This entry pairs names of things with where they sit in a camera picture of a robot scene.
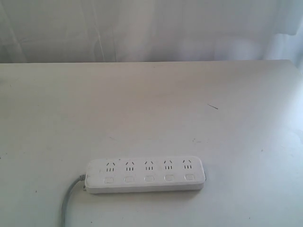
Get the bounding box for white five-outlet power strip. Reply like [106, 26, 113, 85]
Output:
[85, 156, 205, 194]

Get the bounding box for white backdrop curtain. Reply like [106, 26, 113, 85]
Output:
[0, 0, 303, 69]

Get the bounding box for gray cable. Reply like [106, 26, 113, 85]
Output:
[61, 174, 86, 227]

